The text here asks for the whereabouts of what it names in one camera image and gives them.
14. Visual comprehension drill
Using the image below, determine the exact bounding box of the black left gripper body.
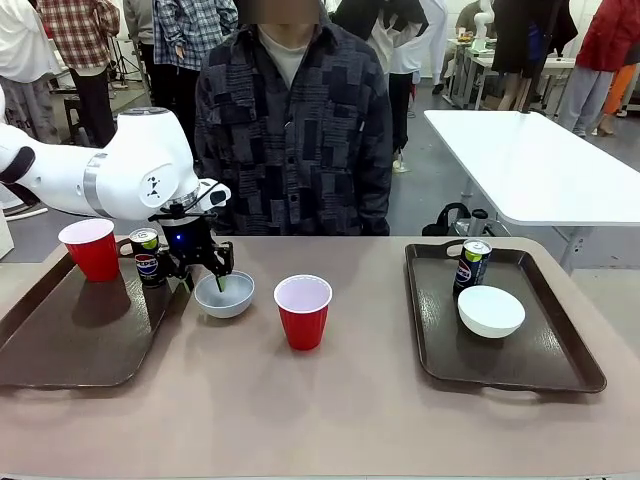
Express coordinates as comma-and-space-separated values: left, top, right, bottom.
149, 203, 219, 269

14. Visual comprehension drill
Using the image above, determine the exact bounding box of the black Pepsi can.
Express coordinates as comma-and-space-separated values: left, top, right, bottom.
452, 239, 493, 296
129, 227, 169, 290

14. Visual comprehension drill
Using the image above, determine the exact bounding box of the grey bowl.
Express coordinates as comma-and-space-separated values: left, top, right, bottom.
193, 270, 256, 320

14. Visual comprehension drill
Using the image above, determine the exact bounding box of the red plastic cup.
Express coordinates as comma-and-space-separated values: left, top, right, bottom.
58, 218, 122, 284
273, 274, 334, 351

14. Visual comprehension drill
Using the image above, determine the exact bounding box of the white bowl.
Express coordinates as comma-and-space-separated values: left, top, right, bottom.
457, 285, 527, 340

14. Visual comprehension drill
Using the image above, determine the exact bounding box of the person's left forearm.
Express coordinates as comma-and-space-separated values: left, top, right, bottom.
352, 149, 394, 236

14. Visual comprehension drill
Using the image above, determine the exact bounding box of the brown plastic tray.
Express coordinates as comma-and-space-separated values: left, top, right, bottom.
0, 237, 199, 390
403, 238, 608, 401

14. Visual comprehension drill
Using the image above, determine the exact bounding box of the person in patchwork shirt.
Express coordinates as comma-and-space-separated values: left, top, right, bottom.
193, 0, 394, 237

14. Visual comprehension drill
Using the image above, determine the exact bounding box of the black stool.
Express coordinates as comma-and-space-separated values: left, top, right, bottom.
62, 97, 97, 147

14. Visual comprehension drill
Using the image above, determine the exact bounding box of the person in blue plaid shirt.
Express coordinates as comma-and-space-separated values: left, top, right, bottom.
152, 0, 239, 166

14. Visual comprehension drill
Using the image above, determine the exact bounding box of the black bag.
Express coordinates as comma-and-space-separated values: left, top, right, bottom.
422, 202, 474, 237

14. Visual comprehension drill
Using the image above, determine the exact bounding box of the person in red plaid shirt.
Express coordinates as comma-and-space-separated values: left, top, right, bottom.
37, 0, 124, 149

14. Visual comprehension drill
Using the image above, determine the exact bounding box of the person in white shirt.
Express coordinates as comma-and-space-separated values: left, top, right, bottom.
0, 0, 61, 146

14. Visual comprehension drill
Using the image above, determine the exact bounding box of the white background desk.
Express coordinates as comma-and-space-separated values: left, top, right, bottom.
447, 38, 501, 111

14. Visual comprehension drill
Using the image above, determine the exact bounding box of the white folding table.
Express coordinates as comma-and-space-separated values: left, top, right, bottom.
423, 109, 640, 274

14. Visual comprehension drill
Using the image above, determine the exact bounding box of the person in dark coat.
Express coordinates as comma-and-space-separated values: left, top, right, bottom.
492, 0, 579, 114

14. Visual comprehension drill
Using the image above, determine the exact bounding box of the person in red jacket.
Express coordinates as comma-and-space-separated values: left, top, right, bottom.
557, 0, 640, 139

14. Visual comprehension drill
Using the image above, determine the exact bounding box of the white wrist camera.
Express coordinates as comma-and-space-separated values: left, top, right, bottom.
197, 180, 233, 209

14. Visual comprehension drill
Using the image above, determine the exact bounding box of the grey metal frame part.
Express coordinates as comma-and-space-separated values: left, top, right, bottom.
467, 208, 509, 237

